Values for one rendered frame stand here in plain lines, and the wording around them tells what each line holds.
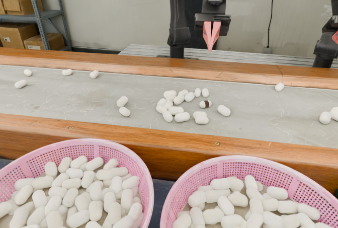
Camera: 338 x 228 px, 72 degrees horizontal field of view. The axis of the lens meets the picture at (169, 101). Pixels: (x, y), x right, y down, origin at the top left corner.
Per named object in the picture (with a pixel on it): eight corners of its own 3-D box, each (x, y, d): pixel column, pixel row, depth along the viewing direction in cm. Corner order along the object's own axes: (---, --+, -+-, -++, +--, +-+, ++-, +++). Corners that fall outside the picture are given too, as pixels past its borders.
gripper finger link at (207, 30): (229, 45, 62) (230, 15, 65) (201, 44, 63) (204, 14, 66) (225, 58, 68) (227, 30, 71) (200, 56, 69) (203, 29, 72)
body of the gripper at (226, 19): (231, 20, 64) (232, -2, 67) (194, 18, 66) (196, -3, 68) (228, 33, 71) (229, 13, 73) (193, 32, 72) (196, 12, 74)
